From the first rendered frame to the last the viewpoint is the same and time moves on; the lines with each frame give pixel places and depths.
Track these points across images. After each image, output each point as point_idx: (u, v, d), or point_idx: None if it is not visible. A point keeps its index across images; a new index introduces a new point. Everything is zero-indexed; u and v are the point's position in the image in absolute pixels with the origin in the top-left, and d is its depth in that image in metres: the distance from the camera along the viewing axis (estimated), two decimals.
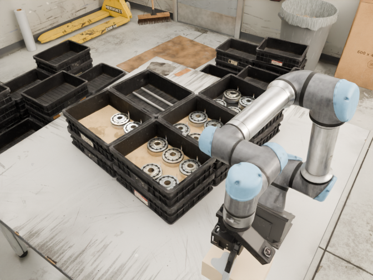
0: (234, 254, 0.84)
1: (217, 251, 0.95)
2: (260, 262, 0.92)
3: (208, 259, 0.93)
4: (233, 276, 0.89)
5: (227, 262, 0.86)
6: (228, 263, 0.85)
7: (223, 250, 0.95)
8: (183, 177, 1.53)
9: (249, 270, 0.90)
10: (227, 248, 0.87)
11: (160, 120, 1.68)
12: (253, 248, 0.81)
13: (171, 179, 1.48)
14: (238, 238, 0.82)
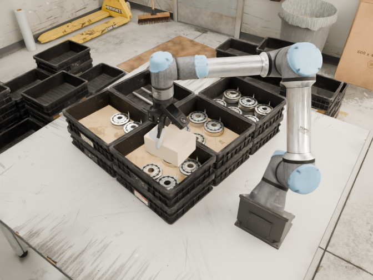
0: (161, 123, 1.22)
1: None
2: (185, 137, 1.30)
3: (148, 135, 1.31)
4: (164, 144, 1.27)
5: (157, 130, 1.24)
6: (157, 130, 1.23)
7: None
8: (183, 177, 1.53)
9: (176, 141, 1.28)
10: (158, 121, 1.25)
11: None
12: (172, 116, 1.19)
13: (171, 179, 1.48)
14: (163, 110, 1.20)
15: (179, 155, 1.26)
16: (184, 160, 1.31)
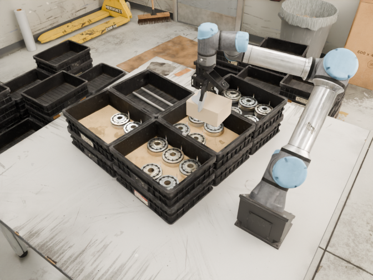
0: (204, 87, 1.39)
1: None
2: (222, 101, 1.47)
3: (190, 100, 1.48)
4: (205, 106, 1.45)
5: (200, 94, 1.41)
6: (201, 93, 1.40)
7: None
8: (183, 177, 1.53)
9: (215, 105, 1.46)
10: (201, 87, 1.42)
11: (160, 120, 1.68)
12: (215, 80, 1.37)
13: (171, 179, 1.48)
14: (206, 75, 1.38)
15: (218, 116, 1.43)
16: (221, 122, 1.49)
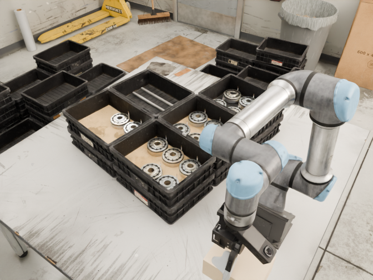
0: (235, 253, 0.84)
1: (218, 250, 0.94)
2: None
3: (209, 257, 0.93)
4: (233, 275, 0.89)
5: (227, 261, 0.86)
6: (228, 261, 0.85)
7: (225, 249, 0.94)
8: (183, 177, 1.53)
9: (250, 270, 0.90)
10: (228, 247, 0.86)
11: (160, 120, 1.68)
12: (253, 246, 0.81)
13: (171, 179, 1.48)
14: (239, 236, 0.82)
15: None
16: None
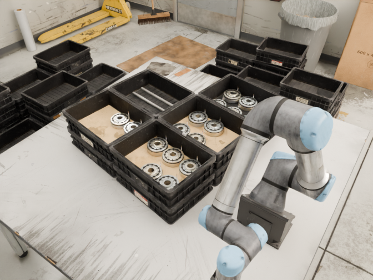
0: None
1: None
2: None
3: None
4: None
5: None
6: None
7: None
8: (183, 177, 1.53)
9: None
10: None
11: (160, 120, 1.68)
12: None
13: (171, 179, 1.48)
14: None
15: None
16: None
